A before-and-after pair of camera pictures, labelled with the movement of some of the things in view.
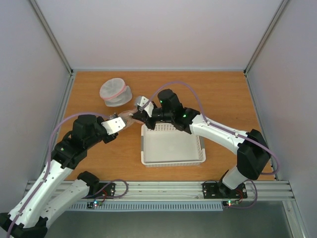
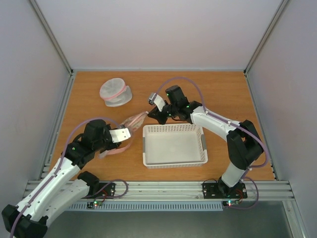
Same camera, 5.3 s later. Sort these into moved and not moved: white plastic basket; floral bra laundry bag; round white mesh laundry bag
Moved: floral bra laundry bag
Not moved: round white mesh laundry bag; white plastic basket
